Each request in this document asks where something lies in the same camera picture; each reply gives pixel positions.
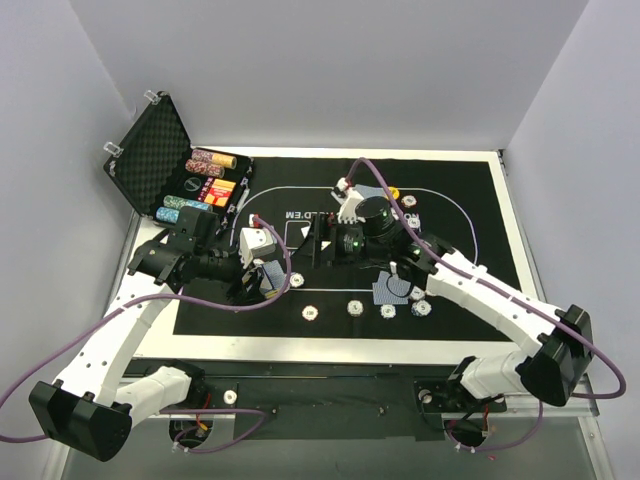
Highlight grey 1 chip stack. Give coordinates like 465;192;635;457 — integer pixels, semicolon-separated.
347;300;364;317

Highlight black round dealer puck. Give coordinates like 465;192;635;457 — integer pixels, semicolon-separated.
183;177;202;192

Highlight blue playing card box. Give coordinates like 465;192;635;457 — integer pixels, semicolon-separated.
242;260;286;298

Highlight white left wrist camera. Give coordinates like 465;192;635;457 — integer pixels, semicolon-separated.
238;227;277;268

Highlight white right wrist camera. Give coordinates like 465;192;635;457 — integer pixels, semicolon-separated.
331;178;364;224

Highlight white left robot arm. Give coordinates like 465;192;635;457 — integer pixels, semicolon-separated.
29;207;276;462

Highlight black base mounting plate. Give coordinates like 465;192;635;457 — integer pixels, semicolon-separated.
145;357;574;444

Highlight black chip carrying case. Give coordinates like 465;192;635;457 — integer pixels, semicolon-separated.
103;90;254;235

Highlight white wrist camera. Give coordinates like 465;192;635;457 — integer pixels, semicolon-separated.
331;178;364;224
238;227;277;268

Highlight black poker table mat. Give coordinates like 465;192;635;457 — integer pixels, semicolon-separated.
174;158;520;342

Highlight teal chip roll upper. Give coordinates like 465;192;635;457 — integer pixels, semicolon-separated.
163;195;212;211

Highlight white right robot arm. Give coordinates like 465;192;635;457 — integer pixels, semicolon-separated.
297;196;593;409

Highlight teal chip roll lower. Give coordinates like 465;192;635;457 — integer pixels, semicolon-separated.
155;207;180;225

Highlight red 100 chip stack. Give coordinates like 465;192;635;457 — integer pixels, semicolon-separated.
301;305;319;322

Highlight blue 5 chip stack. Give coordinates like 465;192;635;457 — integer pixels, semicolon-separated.
379;304;397;319

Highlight orange card deck box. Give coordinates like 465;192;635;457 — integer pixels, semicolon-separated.
198;177;236;208

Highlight teal chip roll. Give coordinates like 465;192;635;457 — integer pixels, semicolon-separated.
163;195;212;211
155;207;180;225

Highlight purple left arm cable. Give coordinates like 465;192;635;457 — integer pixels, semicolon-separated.
0;214;294;455

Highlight red chips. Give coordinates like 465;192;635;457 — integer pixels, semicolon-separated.
401;195;417;208

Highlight grey chips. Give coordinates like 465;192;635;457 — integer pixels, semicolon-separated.
409;287;425;301

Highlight brown chip roll top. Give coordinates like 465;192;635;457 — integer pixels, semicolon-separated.
191;149;237;169

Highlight aluminium front rail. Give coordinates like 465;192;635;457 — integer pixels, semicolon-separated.
59;377;600;420

